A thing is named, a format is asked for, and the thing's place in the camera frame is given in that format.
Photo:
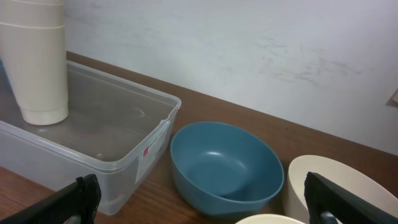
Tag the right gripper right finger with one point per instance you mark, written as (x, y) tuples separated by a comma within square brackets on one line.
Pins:
[(330, 203)]

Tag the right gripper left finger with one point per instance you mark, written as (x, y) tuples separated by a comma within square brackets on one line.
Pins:
[(75, 203)]

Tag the cream cup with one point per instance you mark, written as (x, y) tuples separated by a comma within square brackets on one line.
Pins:
[(35, 62), (33, 13)]

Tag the clear plastic storage container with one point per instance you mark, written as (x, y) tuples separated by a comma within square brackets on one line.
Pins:
[(115, 129)]

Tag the cream bowl rear right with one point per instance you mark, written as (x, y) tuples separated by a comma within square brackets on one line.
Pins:
[(350, 179)]

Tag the cream bowl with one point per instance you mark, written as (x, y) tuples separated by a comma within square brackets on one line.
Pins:
[(350, 179), (268, 219)]

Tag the cream bowl front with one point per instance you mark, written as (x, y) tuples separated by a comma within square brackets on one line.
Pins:
[(268, 219)]

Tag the blue bowl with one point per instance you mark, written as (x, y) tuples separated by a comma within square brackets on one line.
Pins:
[(224, 171)]

